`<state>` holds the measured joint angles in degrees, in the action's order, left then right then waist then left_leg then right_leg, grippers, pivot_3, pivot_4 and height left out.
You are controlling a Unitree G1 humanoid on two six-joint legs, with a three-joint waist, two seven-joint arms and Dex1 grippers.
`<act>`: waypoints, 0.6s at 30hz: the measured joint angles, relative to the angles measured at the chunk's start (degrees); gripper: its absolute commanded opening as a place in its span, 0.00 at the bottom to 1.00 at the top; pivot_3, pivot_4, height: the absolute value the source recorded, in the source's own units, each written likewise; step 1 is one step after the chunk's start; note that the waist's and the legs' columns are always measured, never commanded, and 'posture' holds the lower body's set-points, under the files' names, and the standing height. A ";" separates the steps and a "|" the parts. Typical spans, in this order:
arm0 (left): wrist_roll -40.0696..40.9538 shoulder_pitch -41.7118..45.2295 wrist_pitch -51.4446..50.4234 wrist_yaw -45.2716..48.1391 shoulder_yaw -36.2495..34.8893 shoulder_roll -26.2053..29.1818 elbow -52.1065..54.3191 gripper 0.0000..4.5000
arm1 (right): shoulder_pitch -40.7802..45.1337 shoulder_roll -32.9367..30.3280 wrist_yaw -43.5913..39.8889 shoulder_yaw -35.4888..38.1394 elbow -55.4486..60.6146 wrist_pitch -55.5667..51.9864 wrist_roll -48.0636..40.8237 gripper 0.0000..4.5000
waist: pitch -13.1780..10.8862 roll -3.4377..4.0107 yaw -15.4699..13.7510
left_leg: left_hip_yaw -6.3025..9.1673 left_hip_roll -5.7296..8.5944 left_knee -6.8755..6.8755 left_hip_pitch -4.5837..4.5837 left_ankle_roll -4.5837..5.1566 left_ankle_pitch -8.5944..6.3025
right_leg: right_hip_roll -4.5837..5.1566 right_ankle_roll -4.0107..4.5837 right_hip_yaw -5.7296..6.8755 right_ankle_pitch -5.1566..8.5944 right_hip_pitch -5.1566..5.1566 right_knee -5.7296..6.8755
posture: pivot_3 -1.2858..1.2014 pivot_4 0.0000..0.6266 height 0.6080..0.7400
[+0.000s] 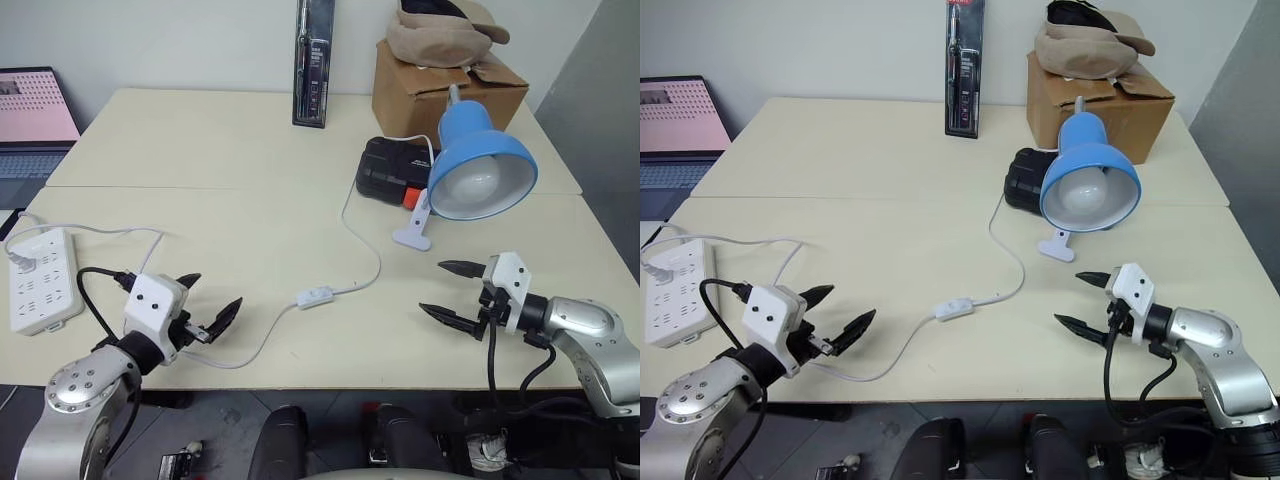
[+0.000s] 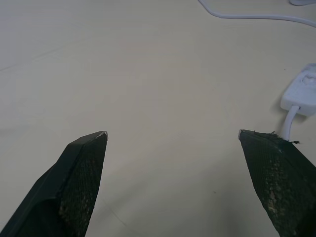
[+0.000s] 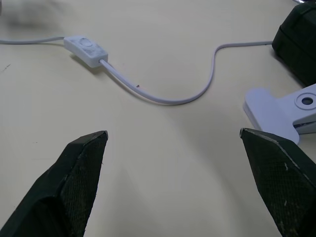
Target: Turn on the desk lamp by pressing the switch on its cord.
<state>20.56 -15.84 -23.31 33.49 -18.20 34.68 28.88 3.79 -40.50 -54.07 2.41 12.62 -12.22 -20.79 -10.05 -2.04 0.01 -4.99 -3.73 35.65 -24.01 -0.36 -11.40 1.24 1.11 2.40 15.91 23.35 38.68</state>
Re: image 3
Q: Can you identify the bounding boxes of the black box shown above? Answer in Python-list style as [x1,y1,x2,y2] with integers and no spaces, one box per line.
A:
[271,1,316,87]

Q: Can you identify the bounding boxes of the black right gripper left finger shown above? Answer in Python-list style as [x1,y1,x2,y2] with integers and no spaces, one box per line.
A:
[0,130,109,237]

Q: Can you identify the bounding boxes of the white plastic clamp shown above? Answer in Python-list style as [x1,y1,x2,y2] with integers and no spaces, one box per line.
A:
[242,83,316,145]

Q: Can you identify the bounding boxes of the white power cord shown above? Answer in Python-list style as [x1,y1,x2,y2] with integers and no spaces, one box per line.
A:
[0,36,273,106]

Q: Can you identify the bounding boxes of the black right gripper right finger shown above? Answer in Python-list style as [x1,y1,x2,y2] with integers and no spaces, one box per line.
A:
[238,127,316,237]

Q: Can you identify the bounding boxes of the white inline cord switch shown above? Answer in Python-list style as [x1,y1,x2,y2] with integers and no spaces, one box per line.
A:
[63,36,109,68]

